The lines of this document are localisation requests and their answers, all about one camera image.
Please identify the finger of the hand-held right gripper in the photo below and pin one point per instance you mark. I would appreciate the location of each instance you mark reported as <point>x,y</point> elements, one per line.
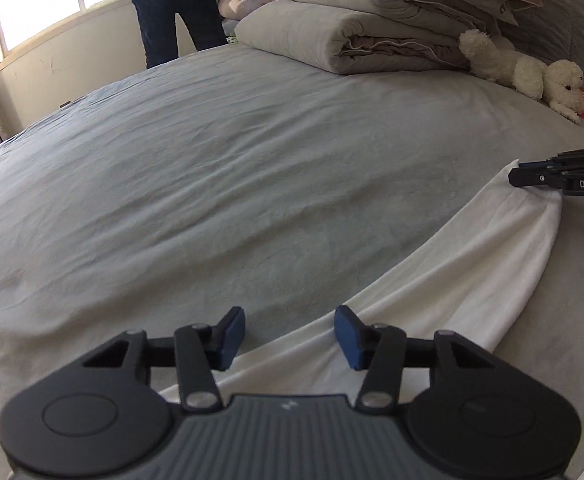
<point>532,175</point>

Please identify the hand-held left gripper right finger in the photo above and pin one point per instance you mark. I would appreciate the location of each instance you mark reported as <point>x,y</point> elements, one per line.
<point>349,335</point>

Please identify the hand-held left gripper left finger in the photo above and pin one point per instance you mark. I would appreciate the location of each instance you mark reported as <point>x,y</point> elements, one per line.
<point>231,332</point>

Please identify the white pants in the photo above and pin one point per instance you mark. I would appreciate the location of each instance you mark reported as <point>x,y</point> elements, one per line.
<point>447,285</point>

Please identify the white plush dog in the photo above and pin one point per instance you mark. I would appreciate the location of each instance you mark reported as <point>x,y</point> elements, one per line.
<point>522,72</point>

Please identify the bed with grey sheet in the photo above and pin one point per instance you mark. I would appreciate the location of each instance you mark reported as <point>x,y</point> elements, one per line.
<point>221,185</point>

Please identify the grey quilted headboard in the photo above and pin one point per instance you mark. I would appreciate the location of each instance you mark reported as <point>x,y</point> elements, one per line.
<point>572,20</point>

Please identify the window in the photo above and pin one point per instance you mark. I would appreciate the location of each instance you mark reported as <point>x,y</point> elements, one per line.
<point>46,0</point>

